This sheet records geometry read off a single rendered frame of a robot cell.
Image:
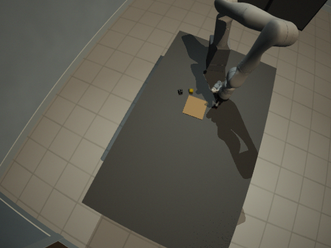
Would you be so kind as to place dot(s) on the orange square mat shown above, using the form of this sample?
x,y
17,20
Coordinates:
x,y
195,107

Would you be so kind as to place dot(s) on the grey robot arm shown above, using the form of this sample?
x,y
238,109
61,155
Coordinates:
x,y
274,32

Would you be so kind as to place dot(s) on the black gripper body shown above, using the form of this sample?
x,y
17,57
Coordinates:
x,y
220,99

